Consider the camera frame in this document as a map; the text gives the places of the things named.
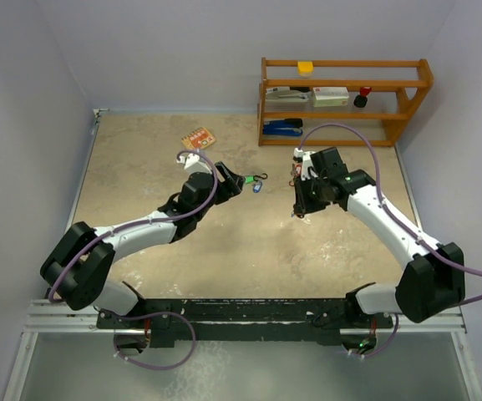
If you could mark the red and black stamp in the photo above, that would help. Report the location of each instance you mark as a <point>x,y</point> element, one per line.
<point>361,98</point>

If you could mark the red key tag with key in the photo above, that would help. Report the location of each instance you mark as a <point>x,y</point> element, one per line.
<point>294,169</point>

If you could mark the orange spiral notebook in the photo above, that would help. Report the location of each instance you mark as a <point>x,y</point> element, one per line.
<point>199,139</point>

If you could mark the aluminium frame rail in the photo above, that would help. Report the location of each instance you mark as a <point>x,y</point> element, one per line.
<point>46,317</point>

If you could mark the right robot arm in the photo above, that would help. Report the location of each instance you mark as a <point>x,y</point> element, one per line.
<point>430,281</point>

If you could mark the yellow-lidded container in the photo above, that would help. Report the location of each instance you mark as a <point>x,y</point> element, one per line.
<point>305,68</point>

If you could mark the white and red box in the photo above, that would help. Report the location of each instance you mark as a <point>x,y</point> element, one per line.
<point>330,96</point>

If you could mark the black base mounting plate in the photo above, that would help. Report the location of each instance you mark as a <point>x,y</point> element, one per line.
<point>325,321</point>

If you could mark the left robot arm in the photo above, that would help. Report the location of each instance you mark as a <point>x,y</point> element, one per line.
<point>77,269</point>

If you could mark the wooden shelf rack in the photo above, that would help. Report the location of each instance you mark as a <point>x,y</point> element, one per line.
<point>382,94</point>

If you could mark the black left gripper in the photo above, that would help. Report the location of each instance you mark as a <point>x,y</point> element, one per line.
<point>230,185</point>

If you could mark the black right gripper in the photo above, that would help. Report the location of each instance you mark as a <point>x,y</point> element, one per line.
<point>303,205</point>

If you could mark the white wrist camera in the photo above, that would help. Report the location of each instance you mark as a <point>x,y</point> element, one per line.
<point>193,162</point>
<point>303,158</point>

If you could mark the blue stapler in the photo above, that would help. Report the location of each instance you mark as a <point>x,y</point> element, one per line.
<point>283,127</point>

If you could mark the black S-shaped carabiner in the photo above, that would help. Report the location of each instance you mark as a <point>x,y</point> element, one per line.
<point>261,177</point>

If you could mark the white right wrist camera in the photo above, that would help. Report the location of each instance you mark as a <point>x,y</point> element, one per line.
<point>303,158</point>

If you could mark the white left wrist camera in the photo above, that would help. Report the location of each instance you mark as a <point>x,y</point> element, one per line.
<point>193,162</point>

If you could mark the blue key tag with key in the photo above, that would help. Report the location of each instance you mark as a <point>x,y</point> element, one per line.
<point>257,185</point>

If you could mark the white stapler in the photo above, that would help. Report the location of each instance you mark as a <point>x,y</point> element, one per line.
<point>287,94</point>

